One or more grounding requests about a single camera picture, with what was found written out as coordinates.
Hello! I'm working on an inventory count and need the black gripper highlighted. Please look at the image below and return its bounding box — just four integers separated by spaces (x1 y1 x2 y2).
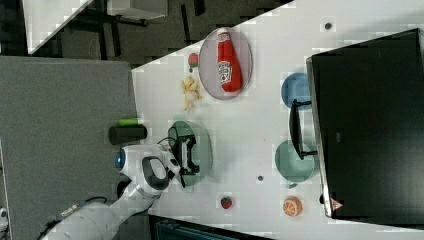
168 126 200 176

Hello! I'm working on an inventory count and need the green plastic strainer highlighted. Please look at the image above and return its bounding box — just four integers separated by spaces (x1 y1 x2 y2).
168 120 213 188

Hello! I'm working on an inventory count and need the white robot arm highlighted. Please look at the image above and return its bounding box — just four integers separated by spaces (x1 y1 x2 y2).
37 121 201 240

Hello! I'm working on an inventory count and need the black cylinder cup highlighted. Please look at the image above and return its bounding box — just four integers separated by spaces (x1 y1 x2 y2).
108 125 148 145

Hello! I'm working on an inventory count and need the peeled banana toy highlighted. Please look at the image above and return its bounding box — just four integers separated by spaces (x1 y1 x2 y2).
181 76 202 110

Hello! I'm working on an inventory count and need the green marker object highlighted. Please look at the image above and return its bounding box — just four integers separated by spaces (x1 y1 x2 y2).
118 118 138 126

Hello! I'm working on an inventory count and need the strawberry toy near edge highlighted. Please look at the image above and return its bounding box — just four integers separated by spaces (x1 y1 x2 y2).
220 197 233 209

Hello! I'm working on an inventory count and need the purple round plate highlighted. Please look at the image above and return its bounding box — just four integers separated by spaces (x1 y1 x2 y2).
199 28 253 100

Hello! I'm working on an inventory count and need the strawberry toy near plate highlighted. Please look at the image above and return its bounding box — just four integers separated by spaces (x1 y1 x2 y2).
188 53 199 68

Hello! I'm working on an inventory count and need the red ketchup bottle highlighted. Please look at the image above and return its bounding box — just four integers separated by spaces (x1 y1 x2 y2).
217 28 243 92

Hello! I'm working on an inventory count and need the green plastic cup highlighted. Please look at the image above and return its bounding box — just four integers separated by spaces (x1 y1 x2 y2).
274 140 318 184

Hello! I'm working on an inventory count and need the orange slice toy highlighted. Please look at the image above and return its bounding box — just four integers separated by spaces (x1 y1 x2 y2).
283 196 303 217

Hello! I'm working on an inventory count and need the blue plastic cup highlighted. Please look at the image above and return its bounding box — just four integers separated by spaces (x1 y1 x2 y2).
281 73 311 108

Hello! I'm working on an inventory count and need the black toaster oven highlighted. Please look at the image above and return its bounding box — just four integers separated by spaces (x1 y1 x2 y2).
306 28 424 229

